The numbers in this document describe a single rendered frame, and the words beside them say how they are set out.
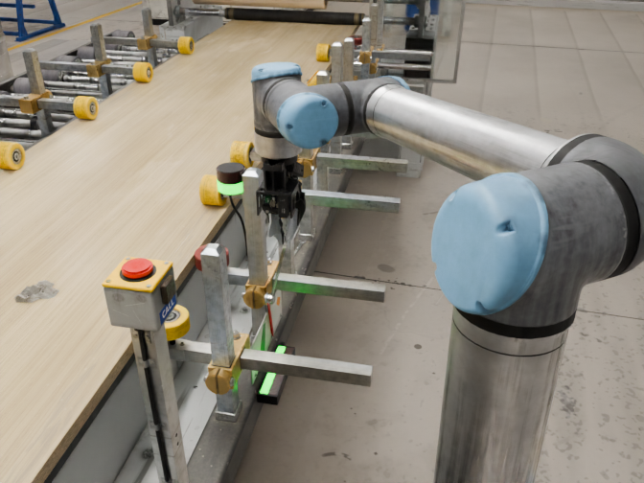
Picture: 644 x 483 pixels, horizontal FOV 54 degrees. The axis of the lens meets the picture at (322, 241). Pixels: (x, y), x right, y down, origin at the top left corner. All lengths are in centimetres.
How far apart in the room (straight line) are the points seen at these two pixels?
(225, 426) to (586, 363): 174
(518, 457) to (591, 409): 186
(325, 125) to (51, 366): 66
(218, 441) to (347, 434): 101
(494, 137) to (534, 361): 30
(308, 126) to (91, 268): 69
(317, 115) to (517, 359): 57
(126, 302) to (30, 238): 86
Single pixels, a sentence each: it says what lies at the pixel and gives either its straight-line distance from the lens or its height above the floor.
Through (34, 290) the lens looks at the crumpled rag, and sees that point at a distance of 147.
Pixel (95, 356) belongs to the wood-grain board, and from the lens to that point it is 127.
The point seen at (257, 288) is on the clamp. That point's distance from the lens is 143.
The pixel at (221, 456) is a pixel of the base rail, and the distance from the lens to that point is 131.
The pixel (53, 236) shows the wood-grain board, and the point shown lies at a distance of 169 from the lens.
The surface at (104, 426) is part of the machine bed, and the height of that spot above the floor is 76.
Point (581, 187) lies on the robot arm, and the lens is 59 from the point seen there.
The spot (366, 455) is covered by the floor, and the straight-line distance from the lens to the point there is 223.
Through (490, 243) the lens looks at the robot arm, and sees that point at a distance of 54.
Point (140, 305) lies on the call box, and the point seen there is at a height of 119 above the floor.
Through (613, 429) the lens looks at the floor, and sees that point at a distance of 252.
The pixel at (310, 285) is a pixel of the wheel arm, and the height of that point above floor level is 86.
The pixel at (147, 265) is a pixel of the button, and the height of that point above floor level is 123.
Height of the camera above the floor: 168
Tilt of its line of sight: 31 degrees down
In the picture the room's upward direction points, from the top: straight up
